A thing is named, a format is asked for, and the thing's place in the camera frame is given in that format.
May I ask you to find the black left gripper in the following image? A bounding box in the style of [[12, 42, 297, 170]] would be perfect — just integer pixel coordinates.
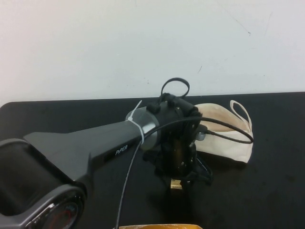
[[160, 120, 199, 193]]

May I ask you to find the small yellow boxed eraser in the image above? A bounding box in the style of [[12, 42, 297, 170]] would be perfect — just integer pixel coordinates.
[[170, 179, 184, 192]]

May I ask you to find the cream fabric pencil case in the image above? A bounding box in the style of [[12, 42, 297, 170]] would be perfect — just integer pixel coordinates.
[[193, 100, 254, 164]]

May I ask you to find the yellow box edge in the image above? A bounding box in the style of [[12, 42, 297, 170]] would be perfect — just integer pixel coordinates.
[[118, 223, 202, 229]]

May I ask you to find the white zip tie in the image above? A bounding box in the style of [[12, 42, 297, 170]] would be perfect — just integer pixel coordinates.
[[124, 100, 146, 145]]

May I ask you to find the black looped cable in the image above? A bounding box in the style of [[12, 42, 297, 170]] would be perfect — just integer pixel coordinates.
[[161, 77, 190, 99]]

